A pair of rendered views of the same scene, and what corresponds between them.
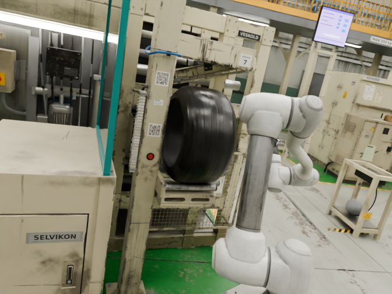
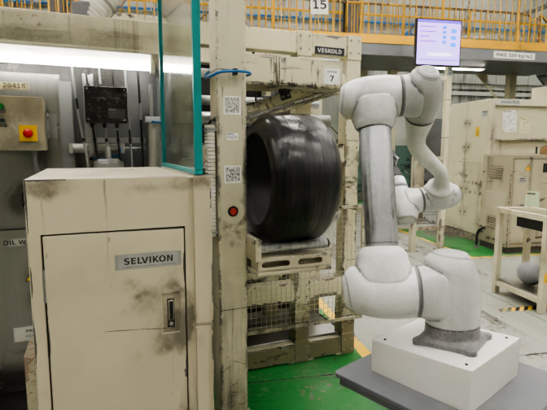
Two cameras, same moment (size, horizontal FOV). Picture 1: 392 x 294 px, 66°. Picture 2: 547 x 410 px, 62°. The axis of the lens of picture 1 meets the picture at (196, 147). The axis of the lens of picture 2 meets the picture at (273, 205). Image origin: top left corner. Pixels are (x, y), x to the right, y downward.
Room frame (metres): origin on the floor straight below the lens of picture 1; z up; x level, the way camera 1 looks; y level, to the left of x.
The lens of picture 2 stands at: (-0.27, 0.04, 1.33)
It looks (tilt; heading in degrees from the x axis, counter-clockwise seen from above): 7 degrees down; 1
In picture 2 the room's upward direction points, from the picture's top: straight up
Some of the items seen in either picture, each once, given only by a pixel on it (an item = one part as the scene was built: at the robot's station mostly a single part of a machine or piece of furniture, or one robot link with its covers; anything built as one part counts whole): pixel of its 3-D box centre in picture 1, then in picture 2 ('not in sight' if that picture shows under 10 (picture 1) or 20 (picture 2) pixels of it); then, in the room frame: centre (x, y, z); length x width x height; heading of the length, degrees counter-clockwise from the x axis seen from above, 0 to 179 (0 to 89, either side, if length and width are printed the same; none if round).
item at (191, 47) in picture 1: (207, 52); (281, 75); (2.17, 0.04, 1.71); 0.61 x 0.25 x 0.15; 113
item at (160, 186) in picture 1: (156, 176); (244, 242); (1.78, 0.21, 0.90); 0.40 x 0.03 x 0.10; 23
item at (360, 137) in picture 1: (364, 150); (524, 202); (5.73, -3.18, 0.62); 0.91 x 0.58 x 1.25; 102
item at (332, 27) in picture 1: (332, 27); (437, 42); (5.48, -1.86, 2.60); 0.60 x 0.05 x 0.55; 102
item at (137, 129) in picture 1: (137, 132); (211, 181); (1.67, 0.34, 1.19); 0.05 x 0.04 x 0.48; 23
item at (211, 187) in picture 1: (190, 186); (293, 245); (1.72, -0.01, 0.90); 0.35 x 0.05 x 0.05; 113
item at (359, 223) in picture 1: (361, 197); (535, 256); (3.60, -2.16, 0.40); 0.60 x 0.35 x 0.80; 12
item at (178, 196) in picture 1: (187, 196); (291, 259); (1.72, -0.01, 0.84); 0.36 x 0.09 x 0.06; 113
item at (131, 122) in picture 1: (142, 136); not in sight; (2.11, 0.40, 1.05); 0.20 x 0.15 x 0.30; 113
